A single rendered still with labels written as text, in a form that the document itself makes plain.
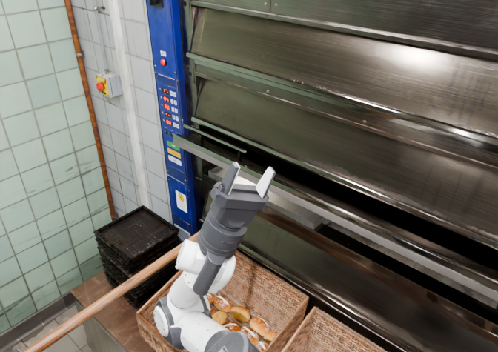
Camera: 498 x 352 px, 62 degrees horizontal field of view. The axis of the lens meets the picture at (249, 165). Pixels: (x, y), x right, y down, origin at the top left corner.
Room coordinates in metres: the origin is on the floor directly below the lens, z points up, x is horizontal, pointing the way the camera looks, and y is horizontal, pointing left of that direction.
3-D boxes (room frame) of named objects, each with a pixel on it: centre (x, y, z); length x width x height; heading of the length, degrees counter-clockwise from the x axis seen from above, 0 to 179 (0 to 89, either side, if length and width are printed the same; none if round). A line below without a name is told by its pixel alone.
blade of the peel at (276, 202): (1.49, -0.15, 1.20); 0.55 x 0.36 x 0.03; 49
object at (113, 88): (1.92, 0.68, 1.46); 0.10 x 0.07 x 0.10; 49
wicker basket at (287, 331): (1.16, 0.12, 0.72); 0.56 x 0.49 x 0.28; 48
